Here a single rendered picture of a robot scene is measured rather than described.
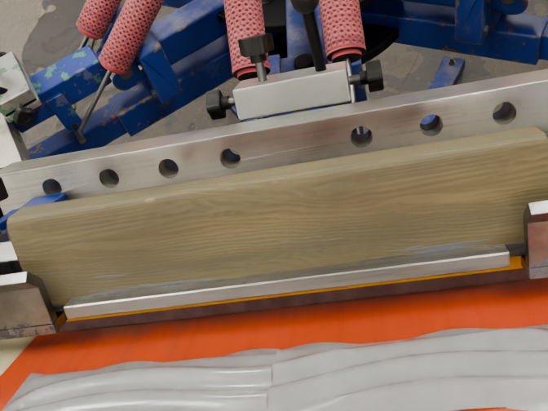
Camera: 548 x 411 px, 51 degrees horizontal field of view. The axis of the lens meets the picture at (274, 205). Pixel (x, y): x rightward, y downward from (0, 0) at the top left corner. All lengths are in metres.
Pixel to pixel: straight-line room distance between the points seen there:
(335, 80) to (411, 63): 1.78
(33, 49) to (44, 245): 2.91
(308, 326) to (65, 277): 0.17
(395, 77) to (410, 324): 1.99
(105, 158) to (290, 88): 0.21
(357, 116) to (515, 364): 0.31
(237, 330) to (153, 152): 0.27
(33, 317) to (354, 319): 0.22
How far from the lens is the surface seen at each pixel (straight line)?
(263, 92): 0.63
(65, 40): 3.24
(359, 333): 0.38
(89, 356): 0.44
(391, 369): 0.34
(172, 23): 1.06
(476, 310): 0.40
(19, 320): 0.45
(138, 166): 0.63
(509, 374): 0.34
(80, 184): 0.66
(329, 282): 0.37
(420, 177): 0.36
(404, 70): 2.37
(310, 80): 0.63
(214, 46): 1.13
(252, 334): 0.40
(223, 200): 0.37
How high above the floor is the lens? 1.58
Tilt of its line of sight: 52 degrees down
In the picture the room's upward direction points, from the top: 22 degrees counter-clockwise
